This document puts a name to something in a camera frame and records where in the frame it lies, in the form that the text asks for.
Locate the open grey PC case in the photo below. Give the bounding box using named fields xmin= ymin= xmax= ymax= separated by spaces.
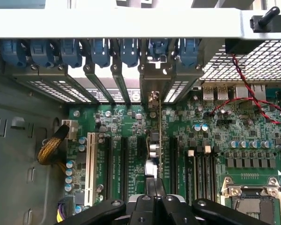
xmin=0 ymin=0 xmax=281 ymax=225

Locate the metal CPU socket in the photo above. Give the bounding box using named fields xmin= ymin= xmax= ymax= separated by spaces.
xmin=219 ymin=175 xmax=281 ymax=225

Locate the black RAM slot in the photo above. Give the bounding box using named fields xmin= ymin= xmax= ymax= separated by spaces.
xmin=202 ymin=145 xmax=211 ymax=202
xmin=196 ymin=146 xmax=204 ymax=203
xmin=209 ymin=146 xmax=218 ymax=202

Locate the white PCI expansion slot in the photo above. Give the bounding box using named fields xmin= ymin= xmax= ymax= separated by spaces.
xmin=83 ymin=132 xmax=96 ymax=207

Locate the green Dell motherboard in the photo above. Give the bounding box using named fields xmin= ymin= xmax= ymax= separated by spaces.
xmin=57 ymin=86 xmax=281 ymax=225

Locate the blue card retention clip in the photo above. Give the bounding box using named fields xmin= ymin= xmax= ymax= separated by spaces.
xmin=179 ymin=38 xmax=201 ymax=68
xmin=30 ymin=39 xmax=56 ymax=68
xmin=119 ymin=38 xmax=139 ymax=68
xmin=149 ymin=38 xmax=169 ymax=57
xmin=90 ymin=38 xmax=111 ymax=68
xmin=60 ymin=39 xmax=82 ymax=68
xmin=0 ymin=39 xmax=28 ymax=68

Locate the dark part with white print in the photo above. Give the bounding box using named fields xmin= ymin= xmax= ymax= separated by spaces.
xmin=86 ymin=87 xmax=141 ymax=103

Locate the purple yellow wire bundle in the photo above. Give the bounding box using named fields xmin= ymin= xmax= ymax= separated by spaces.
xmin=57 ymin=196 xmax=74 ymax=224

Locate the black yellow braided wire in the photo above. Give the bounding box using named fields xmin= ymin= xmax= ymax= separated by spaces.
xmin=37 ymin=119 xmax=79 ymax=180

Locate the perforated metal slot cover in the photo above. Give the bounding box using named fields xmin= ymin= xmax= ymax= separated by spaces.
xmin=163 ymin=67 xmax=204 ymax=104
xmin=4 ymin=67 xmax=77 ymax=104
xmin=38 ymin=69 xmax=100 ymax=104

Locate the short black expansion slot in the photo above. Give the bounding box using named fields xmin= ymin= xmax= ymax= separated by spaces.
xmin=137 ymin=136 xmax=148 ymax=158

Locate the red black twisted wire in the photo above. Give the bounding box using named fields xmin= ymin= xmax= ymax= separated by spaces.
xmin=208 ymin=53 xmax=281 ymax=125

